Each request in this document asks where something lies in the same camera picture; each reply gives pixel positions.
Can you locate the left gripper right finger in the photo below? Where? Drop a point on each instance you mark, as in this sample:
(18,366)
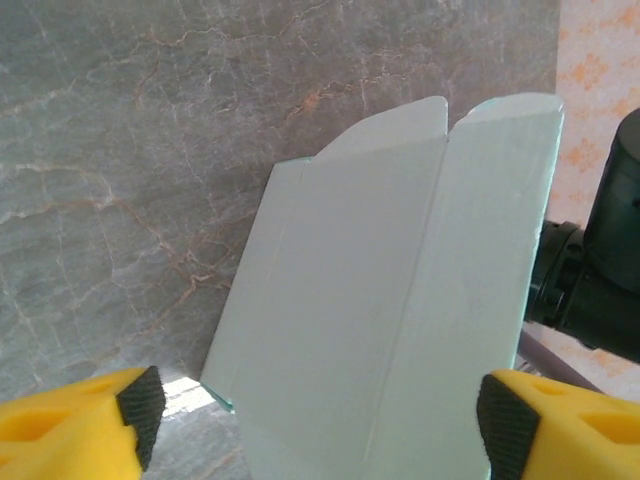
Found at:
(575,435)

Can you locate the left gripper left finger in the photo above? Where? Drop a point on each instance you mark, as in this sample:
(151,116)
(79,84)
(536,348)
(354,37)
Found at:
(65,430)

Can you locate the pale green paper box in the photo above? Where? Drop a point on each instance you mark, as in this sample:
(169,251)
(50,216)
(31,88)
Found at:
(375,300)

